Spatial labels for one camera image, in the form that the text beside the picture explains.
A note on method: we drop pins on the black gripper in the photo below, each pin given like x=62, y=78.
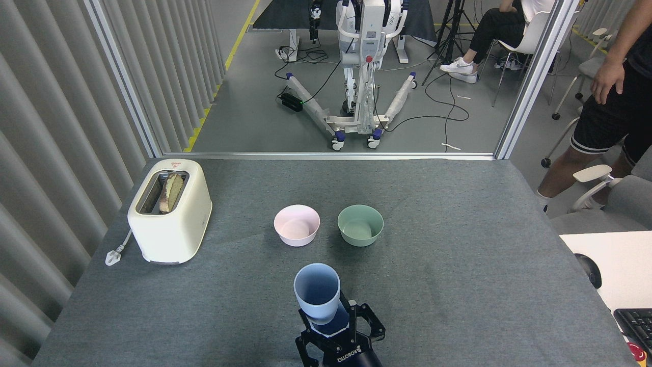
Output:
x=346, y=354

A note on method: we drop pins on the blue plastic cup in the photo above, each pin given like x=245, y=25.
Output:
x=316, y=295
x=337, y=320

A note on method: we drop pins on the standing person's right forearm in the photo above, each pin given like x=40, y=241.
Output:
x=626, y=30

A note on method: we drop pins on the standing person's right hand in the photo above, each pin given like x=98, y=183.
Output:
x=608, y=81

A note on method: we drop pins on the green bowl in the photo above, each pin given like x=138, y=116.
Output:
x=360, y=229

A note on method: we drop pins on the pink bowl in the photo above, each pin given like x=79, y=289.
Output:
x=297, y=229

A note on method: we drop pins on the cream toaster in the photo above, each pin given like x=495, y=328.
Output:
x=173, y=234

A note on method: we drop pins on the bread slice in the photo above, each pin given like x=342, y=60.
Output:
x=172, y=192

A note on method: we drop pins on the black computer mouse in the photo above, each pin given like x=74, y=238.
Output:
x=591, y=272

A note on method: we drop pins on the white stand on wheels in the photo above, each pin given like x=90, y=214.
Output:
x=368, y=51

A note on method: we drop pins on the white floor power strip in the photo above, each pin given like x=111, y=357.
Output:
x=282, y=54

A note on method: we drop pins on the white desk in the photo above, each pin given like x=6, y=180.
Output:
x=626, y=265

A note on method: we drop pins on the red emergency stop button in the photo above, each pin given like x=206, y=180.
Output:
x=636, y=352

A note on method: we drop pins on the black keyboard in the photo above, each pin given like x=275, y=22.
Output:
x=639, y=326

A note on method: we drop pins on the hanging black robot gripper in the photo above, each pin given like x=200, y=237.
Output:
x=315, y=20

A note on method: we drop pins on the dark background table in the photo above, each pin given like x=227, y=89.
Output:
x=280, y=15

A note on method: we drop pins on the black tripod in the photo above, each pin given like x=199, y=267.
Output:
x=455, y=20

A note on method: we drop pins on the standing person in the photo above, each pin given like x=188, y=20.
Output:
x=606, y=122

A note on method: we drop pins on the seated person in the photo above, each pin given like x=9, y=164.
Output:
x=491, y=28

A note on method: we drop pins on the white chair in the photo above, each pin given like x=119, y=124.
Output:
x=530, y=38

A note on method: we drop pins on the silver horizontal rail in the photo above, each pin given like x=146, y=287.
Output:
x=326, y=156

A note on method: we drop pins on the silver post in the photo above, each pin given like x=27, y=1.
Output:
x=125, y=81
x=535, y=76

